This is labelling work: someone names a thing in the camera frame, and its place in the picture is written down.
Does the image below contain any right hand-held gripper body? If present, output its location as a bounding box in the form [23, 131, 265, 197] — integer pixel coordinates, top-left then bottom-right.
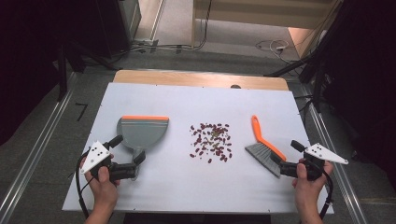
[278, 142, 349, 182]

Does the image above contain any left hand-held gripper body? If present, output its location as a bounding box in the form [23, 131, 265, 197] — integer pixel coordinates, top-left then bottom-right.
[79, 140, 139, 184]

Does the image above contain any grey brush with orange handle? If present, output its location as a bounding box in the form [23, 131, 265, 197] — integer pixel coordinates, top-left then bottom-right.
[244, 115, 288, 179]

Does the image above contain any grey dustpan with orange edge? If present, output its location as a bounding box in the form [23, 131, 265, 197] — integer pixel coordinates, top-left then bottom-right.
[116, 115, 170, 181]

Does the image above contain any pile of red beans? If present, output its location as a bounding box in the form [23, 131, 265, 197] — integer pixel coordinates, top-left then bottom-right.
[188, 122, 233, 165]

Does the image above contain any person's left hand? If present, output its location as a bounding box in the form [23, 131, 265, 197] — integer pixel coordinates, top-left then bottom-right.
[79, 153, 121, 216]

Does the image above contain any person's right hand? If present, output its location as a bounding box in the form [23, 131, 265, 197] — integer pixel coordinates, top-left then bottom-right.
[291, 158, 334, 216]

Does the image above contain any white table board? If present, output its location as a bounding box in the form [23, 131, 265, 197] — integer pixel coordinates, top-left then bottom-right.
[61, 81, 334, 216]

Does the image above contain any black metal stand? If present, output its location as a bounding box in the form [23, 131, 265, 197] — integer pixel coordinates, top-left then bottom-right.
[46, 40, 120, 102]
[264, 0, 356, 113]

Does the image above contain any wooden table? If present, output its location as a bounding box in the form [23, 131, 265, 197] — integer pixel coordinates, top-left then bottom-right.
[112, 69, 290, 91]

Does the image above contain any grey cabinet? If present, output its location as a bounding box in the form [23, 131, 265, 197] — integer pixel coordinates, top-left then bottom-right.
[118, 0, 143, 41]

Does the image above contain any metal floor rail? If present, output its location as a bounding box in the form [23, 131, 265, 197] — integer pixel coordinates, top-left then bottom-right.
[300, 83, 370, 224]
[0, 72, 78, 224]

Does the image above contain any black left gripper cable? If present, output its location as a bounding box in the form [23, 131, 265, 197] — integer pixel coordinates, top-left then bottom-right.
[75, 151, 94, 220]

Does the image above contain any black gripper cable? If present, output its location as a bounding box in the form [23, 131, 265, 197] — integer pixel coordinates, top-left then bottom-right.
[317, 161, 334, 221]
[75, 151, 94, 220]

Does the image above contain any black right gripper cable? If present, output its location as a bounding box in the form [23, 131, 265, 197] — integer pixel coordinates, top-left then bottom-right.
[317, 161, 334, 221]

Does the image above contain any white floor cable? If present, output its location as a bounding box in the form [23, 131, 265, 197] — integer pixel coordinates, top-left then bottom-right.
[255, 38, 300, 63]

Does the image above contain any bundle of floor cables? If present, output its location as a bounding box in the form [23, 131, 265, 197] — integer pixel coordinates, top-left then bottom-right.
[129, 0, 214, 54]

